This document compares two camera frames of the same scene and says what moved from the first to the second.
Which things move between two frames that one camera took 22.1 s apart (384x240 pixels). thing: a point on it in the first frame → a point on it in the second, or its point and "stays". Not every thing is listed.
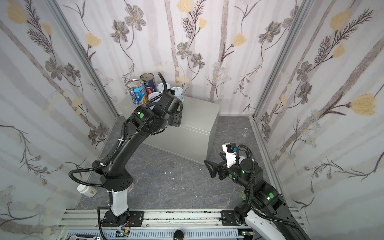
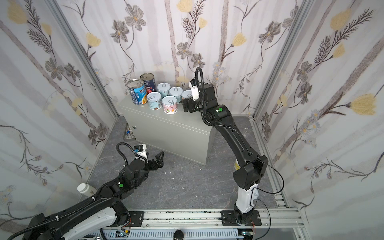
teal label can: (153, 95) stays
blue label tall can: (137, 90) stays
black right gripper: (221, 168) → (190, 106)
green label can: (160, 87) stays
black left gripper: (177, 117) → (152, 162)
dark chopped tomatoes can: (149, 80) stays
